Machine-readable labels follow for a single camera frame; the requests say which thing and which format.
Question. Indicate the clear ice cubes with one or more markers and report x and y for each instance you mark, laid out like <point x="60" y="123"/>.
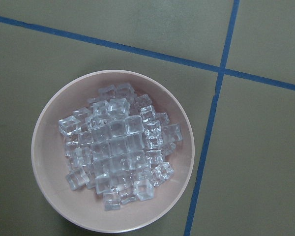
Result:
<point x="118" y="145"/>

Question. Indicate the pink bowl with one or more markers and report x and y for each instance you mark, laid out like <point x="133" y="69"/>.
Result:
<point x="82" y="207"/>

